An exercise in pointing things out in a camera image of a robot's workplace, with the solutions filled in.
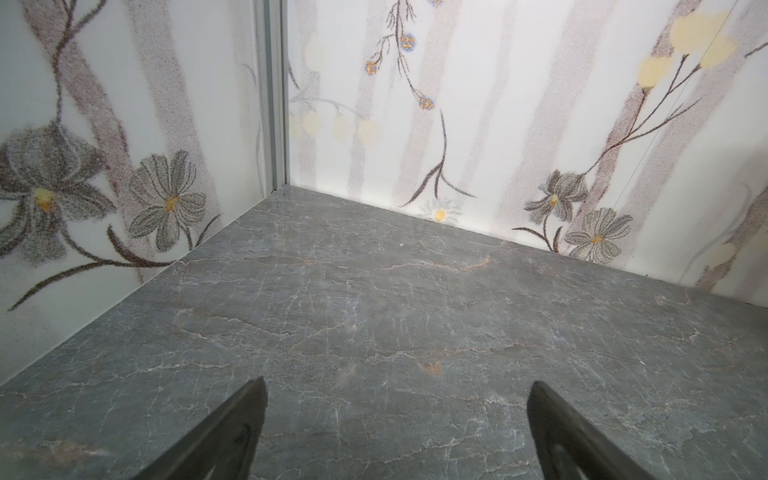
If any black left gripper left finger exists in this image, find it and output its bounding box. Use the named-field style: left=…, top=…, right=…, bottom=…
left=136, top=377, right=268, bottom=479

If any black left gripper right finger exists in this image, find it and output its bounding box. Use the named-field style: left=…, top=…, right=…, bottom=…
left=526, top=381, right=652, bottom=480

